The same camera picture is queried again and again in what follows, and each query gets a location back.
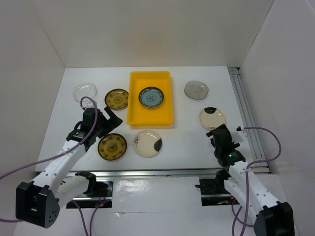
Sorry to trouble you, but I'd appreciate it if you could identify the blue floral plate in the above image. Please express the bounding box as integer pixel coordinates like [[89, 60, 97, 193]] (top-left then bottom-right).
[[138, 87, 164, 108]]

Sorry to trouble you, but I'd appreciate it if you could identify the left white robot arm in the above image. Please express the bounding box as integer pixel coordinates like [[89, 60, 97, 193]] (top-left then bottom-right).
[[15, 107, 123, 228]]

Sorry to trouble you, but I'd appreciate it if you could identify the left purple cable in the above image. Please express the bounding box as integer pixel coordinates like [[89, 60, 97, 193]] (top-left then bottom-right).
[[0, 96, 104, 236]]

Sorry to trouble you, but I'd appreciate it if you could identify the clear plastic plate left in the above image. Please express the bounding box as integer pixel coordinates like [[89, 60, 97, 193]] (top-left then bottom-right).
[[72, 83, 97, 102]]

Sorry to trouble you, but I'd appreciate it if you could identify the clear grey plastic plate right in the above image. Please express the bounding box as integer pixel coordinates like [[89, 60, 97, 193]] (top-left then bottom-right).
[[184, 81, 209, 100]]

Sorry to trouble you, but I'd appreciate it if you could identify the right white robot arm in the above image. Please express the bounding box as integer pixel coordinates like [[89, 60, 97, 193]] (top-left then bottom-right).
[[206, 124, 295, 236]]

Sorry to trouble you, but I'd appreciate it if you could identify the yellow patterned plate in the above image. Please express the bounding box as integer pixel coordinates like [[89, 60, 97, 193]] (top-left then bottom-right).
[[97, 133, 127, 161], [104, 88, 129, 110]]

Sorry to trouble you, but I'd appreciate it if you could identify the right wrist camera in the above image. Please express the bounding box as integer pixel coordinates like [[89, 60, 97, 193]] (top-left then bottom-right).
[[231, 126, 248, 144]]

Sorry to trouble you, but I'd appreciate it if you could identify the aluminium rail right side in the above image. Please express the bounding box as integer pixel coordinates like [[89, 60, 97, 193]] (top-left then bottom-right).
[[227, 67, 266, 161]]

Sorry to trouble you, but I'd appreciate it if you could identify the yellow plastic bin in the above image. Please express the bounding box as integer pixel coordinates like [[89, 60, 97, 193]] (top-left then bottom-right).
[[126, 71, 174, 127]]

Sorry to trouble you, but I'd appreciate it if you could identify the white front cover board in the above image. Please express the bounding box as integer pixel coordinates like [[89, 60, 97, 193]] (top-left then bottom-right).
[[112, 177, 201, 213]]

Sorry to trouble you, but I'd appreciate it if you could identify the cream plate black brushstroke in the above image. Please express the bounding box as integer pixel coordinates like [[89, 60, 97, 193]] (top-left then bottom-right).
[[199, 107, 227, 131], [133, 130, 162, 158]]

